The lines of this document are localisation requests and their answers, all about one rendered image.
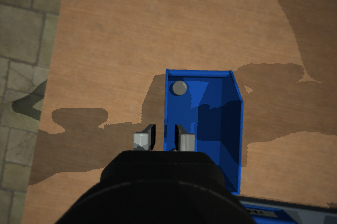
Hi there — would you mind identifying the grey metal shelf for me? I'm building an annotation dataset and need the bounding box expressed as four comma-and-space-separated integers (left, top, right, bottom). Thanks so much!
234, 195, 337, 224

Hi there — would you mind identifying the blue bin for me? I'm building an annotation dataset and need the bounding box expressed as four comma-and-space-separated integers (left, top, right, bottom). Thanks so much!
164, 69, 244, 195
242, 204, 298, 224

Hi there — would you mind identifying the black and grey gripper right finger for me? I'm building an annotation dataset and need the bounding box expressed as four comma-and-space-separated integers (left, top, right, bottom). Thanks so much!
175, 125, 195, 152

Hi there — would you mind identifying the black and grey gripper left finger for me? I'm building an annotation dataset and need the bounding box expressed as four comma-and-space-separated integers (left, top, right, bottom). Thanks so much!
133, 124, 156, 151

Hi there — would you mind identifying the grey round disc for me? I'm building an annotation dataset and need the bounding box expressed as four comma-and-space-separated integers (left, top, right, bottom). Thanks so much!
172, 81, 187, 96

